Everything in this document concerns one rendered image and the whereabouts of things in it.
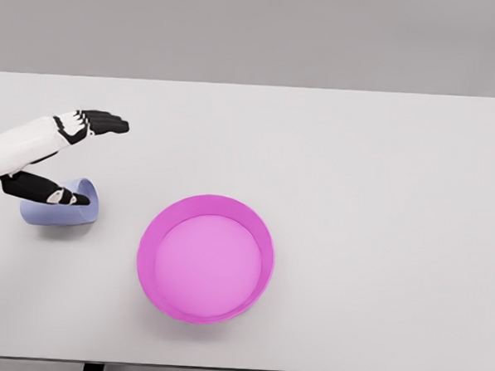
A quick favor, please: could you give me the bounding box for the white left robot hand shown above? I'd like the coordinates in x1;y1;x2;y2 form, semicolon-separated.
0;105;132;210

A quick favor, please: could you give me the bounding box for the light blue cup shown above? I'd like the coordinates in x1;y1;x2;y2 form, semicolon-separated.
19;174;101;229

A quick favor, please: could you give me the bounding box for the pink round plate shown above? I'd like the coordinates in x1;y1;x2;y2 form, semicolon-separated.
133;191;279;329

